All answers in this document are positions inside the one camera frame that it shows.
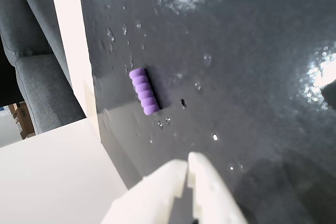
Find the purple ribbed pen grip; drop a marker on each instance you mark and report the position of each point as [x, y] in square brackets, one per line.
[145, 91]

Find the black glossy mat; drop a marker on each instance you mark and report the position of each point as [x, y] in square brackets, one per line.
[236, 77]

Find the grey fabric sofa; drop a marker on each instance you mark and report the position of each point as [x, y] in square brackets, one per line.
[39, 77]

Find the brown cardboard box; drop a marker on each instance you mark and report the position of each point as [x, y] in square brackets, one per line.
[25, 119]

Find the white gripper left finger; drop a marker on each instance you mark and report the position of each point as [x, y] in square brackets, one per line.
[152, 195]

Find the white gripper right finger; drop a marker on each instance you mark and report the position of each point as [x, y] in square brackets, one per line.
[210, 195]

